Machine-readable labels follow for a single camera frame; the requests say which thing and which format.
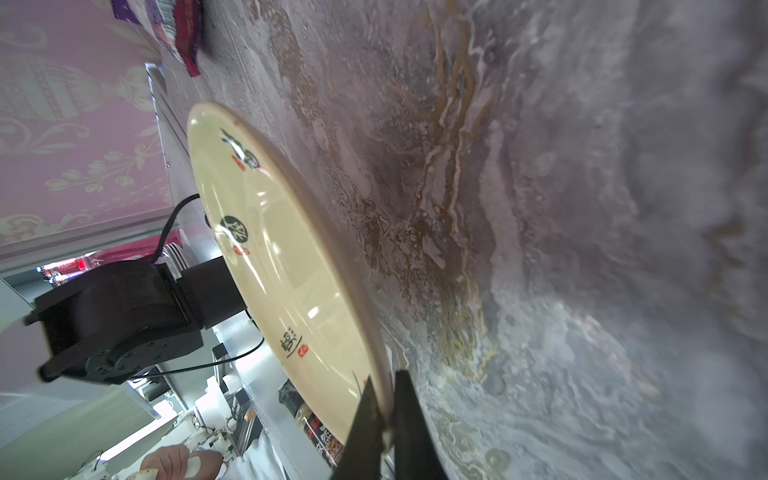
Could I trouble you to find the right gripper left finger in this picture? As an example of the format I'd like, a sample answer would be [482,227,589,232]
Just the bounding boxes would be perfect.
[330,380,385,480]

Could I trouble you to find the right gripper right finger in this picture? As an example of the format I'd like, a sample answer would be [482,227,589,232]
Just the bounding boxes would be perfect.
[393,370,448,480]

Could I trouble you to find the yellow floral plate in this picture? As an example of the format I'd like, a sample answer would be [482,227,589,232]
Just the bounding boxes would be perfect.
[187,102,394,441]

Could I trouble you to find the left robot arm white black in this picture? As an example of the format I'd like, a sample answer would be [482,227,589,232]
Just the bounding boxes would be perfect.
[24,257,247,385]

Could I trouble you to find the person hand in background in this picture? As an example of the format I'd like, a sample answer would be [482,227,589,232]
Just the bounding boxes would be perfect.
[140,444,224,480]

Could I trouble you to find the dark spice grinder bottle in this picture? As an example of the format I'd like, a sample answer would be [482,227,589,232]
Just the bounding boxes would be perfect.
[278,380,344,470]

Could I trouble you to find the purple snack packet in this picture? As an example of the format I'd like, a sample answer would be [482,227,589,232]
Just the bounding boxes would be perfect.
[110,0,203,78]

